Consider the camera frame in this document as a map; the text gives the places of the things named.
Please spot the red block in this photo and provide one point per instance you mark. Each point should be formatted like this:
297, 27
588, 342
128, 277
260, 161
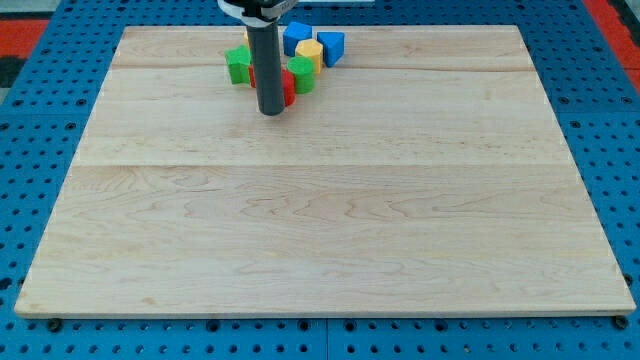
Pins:
289, 91
252, 76

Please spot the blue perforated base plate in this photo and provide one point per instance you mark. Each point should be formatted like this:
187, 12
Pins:
43, 115

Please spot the light wooden board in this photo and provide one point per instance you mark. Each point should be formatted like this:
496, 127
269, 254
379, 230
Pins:
425, 176

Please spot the green star block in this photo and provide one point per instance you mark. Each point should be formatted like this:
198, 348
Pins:
238, 61

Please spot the blue triangle block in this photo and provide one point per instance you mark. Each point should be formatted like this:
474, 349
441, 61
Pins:
334, 46

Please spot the green cylinder block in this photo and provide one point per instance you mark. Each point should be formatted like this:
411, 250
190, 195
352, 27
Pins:
303, 70

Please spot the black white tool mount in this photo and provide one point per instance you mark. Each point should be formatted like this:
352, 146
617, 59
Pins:
256, 13

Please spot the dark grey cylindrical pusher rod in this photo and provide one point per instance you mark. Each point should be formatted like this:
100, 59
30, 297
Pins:
265, 52

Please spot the yellow hexagon block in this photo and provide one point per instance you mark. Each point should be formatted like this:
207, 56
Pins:
312, 49

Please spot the blue pentagon block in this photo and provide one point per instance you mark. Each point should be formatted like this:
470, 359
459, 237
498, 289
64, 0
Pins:
293, 34

